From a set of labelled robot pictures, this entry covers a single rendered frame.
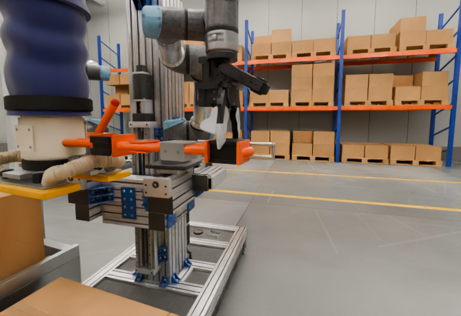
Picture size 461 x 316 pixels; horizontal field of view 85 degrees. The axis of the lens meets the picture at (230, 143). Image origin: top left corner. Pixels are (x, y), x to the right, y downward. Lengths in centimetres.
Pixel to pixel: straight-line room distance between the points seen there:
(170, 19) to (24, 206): 109
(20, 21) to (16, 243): 94
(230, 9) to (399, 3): 961
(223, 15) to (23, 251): 132
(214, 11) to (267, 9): 931
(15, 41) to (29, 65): 7
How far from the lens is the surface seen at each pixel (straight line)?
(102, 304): 127
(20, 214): 147
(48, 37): 90
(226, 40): 58
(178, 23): 68
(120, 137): 74
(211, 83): 56
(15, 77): 91
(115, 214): 159
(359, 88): 800
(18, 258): 153
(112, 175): 90
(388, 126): 949
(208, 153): 56
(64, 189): 80
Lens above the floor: 127
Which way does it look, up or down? 6 degrees down
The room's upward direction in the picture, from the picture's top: straight up
